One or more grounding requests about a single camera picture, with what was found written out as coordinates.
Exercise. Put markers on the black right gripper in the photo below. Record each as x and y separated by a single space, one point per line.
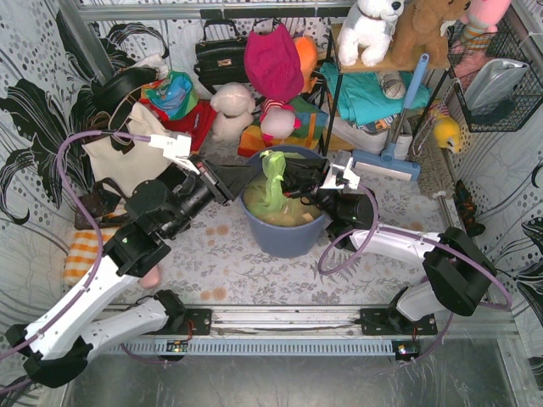
321 178

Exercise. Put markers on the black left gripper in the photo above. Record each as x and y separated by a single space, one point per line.
216 181

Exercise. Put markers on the green plastic trash bag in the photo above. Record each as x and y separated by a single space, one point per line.
264 198

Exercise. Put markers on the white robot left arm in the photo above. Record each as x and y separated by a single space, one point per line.
60 344

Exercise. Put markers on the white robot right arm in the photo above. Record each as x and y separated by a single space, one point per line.
458 275

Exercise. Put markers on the rainbow striped bag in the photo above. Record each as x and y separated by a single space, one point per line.
308 135

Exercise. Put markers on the blue trash bin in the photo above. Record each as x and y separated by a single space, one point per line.
288 235

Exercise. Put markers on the cream canvas tote bag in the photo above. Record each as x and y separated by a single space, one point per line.
140 163

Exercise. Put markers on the colourful striped bag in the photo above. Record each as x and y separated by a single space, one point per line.
172 98

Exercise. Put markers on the magenta cloth bag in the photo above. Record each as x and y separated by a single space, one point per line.
272 64

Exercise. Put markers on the pink faced plush doll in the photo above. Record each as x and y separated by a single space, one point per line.
277 121

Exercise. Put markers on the white round plush toy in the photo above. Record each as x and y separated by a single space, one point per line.
234 106

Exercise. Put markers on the white sneaker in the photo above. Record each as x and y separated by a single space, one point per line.
358 138

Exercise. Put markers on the teal folded towel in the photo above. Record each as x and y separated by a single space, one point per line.
361 99

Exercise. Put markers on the black leather handbag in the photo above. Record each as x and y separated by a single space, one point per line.
220 62

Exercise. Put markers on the orange plush toy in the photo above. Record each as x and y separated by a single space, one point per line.
307 51

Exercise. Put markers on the pink pencil case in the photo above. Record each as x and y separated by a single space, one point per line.
152 279

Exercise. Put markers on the beige chenille mop head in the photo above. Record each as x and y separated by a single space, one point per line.
425 180

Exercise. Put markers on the metal mop pole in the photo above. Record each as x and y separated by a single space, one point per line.
451 212

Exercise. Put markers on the small wooden shelf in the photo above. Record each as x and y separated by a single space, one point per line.
385 66

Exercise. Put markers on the yellow plush duck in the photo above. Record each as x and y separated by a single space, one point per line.
447 131

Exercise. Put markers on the black round hat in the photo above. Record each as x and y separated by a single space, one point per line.
109 95

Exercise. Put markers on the white husky plush dog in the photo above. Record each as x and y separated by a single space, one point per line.
367 31

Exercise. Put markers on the orange checkered cloth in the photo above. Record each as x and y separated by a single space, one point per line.
81 256

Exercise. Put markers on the brown plush dog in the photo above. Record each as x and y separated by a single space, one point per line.
423 25

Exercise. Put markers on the silver pouch in basket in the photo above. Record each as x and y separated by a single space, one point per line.
494 82

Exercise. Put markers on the pink plush toy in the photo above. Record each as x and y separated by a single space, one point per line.
480 22

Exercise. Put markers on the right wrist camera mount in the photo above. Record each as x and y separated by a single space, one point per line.
340 174

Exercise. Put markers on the black wire basket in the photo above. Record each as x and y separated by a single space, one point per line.
515 110

